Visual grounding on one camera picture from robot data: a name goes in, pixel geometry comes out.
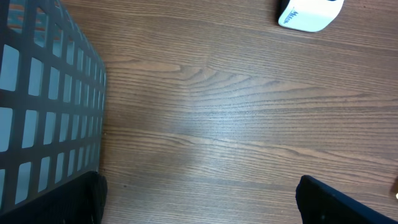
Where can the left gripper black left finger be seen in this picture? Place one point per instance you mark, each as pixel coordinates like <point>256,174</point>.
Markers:
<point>82,200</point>

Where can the grey plastic basket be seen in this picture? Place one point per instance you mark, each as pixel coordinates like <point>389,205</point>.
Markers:
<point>53,93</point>

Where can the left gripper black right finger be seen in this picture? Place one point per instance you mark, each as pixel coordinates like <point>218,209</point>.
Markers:
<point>319,203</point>

